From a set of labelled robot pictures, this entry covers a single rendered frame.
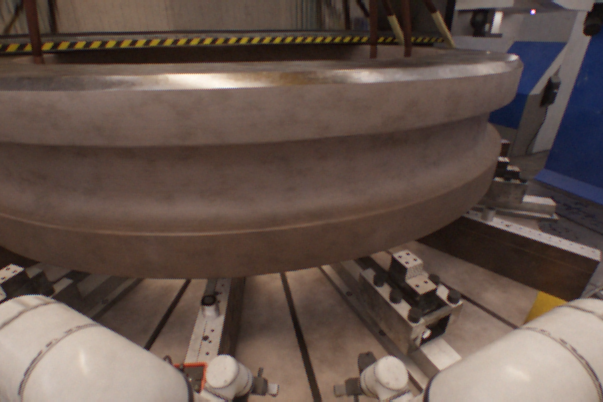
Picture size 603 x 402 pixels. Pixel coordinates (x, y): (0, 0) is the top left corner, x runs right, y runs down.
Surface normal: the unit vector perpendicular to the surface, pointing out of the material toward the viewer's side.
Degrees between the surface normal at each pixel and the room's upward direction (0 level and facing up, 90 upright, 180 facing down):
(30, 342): 17
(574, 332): 5
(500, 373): 35
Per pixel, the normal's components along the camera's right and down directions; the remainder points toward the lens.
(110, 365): 0.47, -0.74
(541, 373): -0.17, -0.69
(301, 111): 0.24, 0.45
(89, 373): 0.28, -0.71
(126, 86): 0.00, -0.29
